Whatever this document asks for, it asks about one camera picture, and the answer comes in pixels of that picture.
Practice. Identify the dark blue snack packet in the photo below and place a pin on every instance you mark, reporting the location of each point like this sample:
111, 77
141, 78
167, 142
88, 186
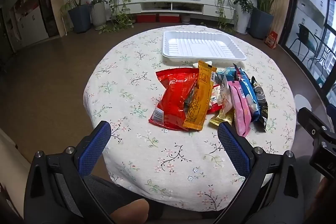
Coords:
248, 87

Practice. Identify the floral tablecloth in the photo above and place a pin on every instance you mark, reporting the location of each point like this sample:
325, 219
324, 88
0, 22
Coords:
131, 98

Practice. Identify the white plastic tray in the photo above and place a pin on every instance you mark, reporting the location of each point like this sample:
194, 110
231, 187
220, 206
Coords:
202, 44

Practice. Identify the light blue snack packet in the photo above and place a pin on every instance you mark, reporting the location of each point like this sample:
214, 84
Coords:
227, 72

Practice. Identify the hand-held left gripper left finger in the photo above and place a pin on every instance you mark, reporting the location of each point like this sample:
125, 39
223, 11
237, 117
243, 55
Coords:
93, 150

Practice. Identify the gold snack packet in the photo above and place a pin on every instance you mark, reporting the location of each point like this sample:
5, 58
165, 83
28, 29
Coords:
220, 119

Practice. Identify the black balcony table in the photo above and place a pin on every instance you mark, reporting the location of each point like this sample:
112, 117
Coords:
321, 56

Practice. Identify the pale clear snack packet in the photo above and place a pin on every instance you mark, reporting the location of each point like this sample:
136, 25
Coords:
225, 98

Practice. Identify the orange snack packet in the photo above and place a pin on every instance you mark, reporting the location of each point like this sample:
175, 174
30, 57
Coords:
199, 100

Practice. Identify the plant in smooth white pot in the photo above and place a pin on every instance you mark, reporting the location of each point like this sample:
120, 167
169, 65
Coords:
244, 22

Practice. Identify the pink snack packet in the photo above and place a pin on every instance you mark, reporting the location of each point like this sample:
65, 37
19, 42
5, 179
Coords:
241, 108

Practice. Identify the red storage box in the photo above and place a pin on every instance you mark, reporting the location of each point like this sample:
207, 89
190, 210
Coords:
146, 18
169, 18

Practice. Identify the white round stool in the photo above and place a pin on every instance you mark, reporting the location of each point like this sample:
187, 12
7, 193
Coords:
303, 103

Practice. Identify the red white strawberry packet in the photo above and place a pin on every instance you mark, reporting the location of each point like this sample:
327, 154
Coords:
214, 106

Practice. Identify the person's leg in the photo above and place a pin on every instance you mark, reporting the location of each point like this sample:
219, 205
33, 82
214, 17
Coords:
128, 211

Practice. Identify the small white pot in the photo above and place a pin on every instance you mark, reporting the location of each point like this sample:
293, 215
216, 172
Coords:
185, 18

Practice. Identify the large red snack bag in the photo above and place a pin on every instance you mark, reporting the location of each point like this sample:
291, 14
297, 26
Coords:
173, 98

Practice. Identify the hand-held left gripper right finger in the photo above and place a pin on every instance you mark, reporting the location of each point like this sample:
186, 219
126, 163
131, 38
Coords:
235, 150

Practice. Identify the black snack packet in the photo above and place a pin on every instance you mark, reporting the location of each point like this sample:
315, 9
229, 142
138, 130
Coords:
261, 106

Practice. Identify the white television stand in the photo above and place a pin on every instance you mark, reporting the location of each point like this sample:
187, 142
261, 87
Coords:
162, 5

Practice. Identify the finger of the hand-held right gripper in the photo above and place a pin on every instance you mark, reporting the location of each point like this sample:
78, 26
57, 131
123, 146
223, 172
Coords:
311, 121
331, 117

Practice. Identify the red box on floor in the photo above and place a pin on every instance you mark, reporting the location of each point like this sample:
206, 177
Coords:
271, 40

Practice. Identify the plant in white ribbed pot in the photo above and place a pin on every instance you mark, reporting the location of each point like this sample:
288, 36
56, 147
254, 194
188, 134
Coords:
98, 14

